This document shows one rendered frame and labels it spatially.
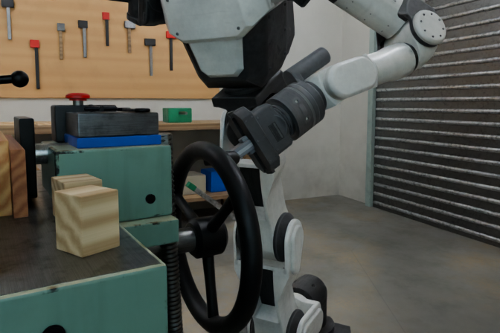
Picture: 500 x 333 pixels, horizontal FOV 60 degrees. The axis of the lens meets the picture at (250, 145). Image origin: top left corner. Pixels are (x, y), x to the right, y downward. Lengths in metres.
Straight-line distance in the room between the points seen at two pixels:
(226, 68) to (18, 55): 2.99
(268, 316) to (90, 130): 1.02
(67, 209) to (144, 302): 0.09
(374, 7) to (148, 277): 0.77
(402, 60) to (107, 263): 0.73
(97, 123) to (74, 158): 0.05
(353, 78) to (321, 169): 3.95
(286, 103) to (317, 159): 3.96
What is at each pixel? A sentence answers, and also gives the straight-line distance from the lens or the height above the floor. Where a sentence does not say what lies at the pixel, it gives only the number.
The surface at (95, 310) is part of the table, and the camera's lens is 0.31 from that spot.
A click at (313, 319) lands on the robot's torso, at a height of 0.31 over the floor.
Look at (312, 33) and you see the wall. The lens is 4.66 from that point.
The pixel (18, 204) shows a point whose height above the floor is 0.91.
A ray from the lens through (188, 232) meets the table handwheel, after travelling 0.65.
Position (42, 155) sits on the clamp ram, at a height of 0.95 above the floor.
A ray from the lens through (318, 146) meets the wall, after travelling 4.68.
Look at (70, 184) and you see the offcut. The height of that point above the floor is 0.94.
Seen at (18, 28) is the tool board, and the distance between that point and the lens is 3.92.
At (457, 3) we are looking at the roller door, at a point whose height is 1.75.
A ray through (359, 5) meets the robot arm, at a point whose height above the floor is 1.21.
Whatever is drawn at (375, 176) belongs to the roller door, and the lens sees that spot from 4.36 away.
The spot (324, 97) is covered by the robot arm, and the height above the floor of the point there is 1.02.
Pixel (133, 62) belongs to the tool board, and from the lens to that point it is 3.94.
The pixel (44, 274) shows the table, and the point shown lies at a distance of 0.32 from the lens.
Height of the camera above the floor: 1.01
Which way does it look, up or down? 6 degrees down
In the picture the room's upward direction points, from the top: straight up
